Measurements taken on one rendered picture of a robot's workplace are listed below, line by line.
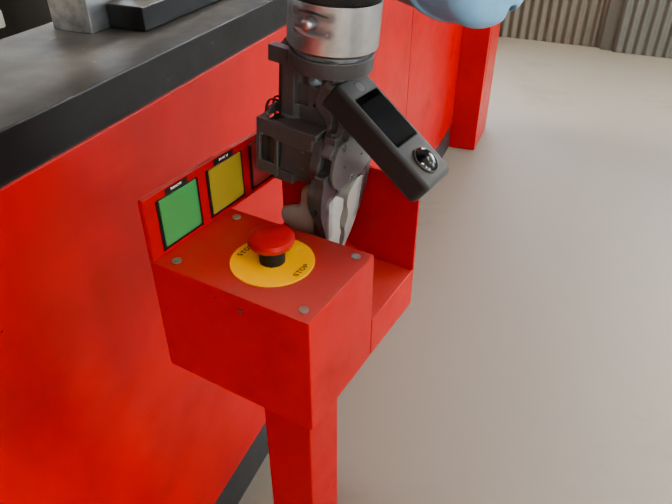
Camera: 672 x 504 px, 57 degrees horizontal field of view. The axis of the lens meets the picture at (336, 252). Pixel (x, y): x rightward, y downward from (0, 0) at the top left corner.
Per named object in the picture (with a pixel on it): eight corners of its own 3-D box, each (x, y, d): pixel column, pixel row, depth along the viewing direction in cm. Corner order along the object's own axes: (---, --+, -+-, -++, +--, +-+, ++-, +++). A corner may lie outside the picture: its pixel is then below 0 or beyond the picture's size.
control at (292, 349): (312, 431, 53) (306, 258, 43) (170, 363, 59) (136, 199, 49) (411, 302, 67) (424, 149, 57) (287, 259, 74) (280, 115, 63)
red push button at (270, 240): (278, 286, 51) (276, 250, 49) (239, 271, 52) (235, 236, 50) (305, 262, 54) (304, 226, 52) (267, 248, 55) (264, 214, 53)
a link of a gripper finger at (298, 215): (290, 243, 65) (293, 165, 59) (339, 263, 63) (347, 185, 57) (273, 257, 63) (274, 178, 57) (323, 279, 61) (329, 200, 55)
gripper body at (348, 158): (299, 145, 63) (305, 24, 55) (375, 172, 60) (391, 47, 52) (254, 176, 57) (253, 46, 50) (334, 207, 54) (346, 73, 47)
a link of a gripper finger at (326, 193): (328, 217, 61) (334, 137, 55) (344, 223, 60) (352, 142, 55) (302, 240, 57) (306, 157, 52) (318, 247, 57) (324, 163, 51)
